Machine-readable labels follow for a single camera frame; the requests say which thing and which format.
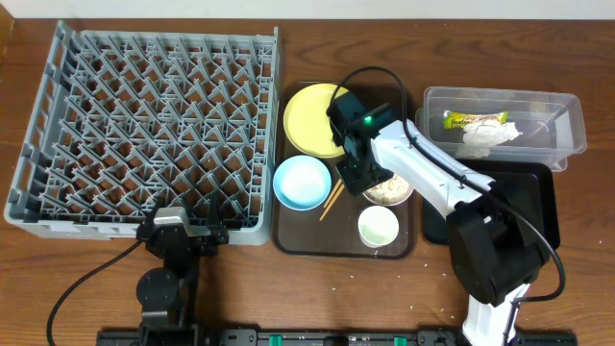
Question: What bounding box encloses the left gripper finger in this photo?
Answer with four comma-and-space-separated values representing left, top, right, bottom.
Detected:
206, 192, 222, 231
143, 198, 164, 225

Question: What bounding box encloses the light blue bowl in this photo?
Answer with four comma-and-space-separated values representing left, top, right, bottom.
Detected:
273, 155, 332, 211

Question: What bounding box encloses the white paper cup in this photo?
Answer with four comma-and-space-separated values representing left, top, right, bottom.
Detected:
357, 206, 400, 248

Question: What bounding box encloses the yellow round plate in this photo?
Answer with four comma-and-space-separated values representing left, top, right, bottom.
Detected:
283, 84, 344, 159

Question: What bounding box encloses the yellow green snack wrapper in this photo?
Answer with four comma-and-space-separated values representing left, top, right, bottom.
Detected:
443, 111, 508, 130

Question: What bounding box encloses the white napkin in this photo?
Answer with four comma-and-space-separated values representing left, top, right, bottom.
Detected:
463, 119, 522, 147

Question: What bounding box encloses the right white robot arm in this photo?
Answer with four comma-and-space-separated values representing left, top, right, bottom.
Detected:
327, 99, 554, 345

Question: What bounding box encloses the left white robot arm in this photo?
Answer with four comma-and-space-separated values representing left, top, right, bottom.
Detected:
136, 196, 229, 346

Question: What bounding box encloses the clear plastic waste bin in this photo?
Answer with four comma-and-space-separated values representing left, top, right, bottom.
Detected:
415, 86, 587, 171

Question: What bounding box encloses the upper wooden chopstick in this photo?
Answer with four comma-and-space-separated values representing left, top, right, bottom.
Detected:
324, 179, 343, 208

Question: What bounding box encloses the wooden chopstick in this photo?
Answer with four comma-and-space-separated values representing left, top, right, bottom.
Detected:
319, 184, 345, 221
324, 179, 343, 208

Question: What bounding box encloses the lower wooden chopstick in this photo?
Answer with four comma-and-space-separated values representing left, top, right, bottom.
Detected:
319, 184, 345, 221

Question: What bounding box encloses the brown serving tray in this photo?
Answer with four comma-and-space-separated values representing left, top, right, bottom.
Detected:
271, 80, 417, 260

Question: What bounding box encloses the grey plastic dish rack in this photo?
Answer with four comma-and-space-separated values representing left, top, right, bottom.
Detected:
4, 22, 283, 246

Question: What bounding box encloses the black plastic tray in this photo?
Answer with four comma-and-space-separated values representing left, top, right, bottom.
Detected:
422, 160, 560, 250

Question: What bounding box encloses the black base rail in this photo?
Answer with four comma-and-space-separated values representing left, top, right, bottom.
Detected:
95, 328, 578, 346

